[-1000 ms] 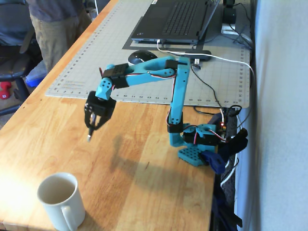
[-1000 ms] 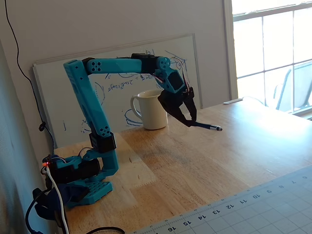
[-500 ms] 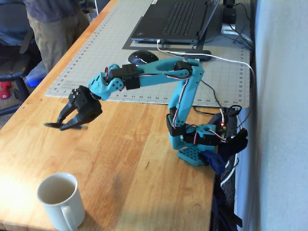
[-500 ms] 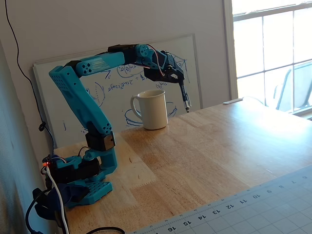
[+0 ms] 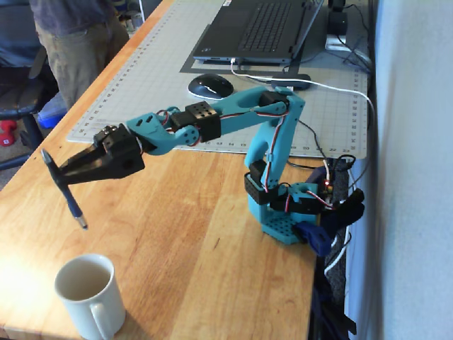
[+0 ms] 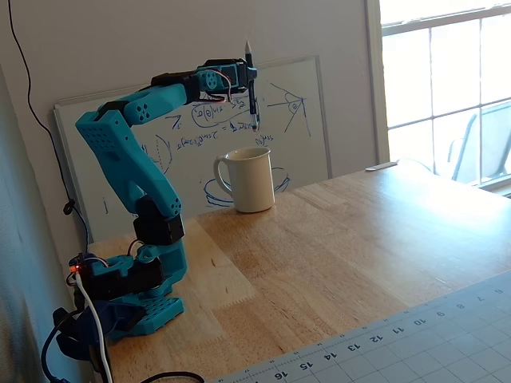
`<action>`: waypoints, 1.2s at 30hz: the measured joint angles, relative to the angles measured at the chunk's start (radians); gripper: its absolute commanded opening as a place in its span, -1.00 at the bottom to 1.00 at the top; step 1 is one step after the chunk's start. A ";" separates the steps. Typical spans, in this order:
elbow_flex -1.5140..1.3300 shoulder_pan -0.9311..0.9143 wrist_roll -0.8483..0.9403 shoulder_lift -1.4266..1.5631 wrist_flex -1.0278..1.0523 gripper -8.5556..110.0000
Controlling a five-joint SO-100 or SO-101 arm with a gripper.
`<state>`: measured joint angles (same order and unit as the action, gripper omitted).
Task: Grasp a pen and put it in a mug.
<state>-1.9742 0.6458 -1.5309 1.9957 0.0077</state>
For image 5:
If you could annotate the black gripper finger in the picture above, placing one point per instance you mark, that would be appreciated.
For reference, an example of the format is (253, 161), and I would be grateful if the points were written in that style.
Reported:
(92, 175)
(88, 154)

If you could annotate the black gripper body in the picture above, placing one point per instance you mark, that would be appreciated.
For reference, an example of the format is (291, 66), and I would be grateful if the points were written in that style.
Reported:
(122, 161)

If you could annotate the dark blue pen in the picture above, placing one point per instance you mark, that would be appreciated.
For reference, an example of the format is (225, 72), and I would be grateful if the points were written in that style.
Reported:
(72, 203)

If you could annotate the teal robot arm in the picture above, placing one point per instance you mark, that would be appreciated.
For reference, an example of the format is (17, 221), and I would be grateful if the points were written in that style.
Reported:
(272, 156)

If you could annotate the white ceramic mug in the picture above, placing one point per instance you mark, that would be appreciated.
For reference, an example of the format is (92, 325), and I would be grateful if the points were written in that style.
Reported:
(95, 304)

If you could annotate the gray grid cutting mat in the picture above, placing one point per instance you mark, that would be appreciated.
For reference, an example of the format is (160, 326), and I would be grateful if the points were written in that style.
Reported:
(159, 88)

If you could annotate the red dumbbell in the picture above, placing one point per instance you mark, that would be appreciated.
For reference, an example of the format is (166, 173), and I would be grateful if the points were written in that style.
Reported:
(7, 134)

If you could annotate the black office chair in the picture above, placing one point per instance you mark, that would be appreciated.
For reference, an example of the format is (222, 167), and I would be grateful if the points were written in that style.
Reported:
(17, 95)

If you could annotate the standing person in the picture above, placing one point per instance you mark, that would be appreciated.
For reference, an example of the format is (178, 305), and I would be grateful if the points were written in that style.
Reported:
(81, 49)

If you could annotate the black computer mouse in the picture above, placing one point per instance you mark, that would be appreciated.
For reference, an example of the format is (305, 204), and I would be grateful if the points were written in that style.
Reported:
(209, 85)

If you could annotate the dark gray laptop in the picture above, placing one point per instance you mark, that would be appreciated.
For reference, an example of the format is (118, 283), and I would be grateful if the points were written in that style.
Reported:
(258, 32)

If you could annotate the dark gray USB hub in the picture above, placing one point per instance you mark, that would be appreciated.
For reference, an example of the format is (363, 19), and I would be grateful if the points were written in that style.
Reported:
(297, 79)

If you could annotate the robot controller board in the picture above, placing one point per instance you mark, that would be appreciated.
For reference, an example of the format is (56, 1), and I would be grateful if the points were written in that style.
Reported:
(327, 186)

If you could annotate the blue bar clamp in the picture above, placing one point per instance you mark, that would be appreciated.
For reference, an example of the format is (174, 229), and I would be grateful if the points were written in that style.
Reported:
(315, 239)

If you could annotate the gray speckled fabric panel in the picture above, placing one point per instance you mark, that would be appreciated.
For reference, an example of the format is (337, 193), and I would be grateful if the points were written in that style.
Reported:
(338, 280)

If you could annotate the black power adapter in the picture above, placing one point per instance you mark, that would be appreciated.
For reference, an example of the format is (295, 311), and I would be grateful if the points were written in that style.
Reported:
(338, 19)

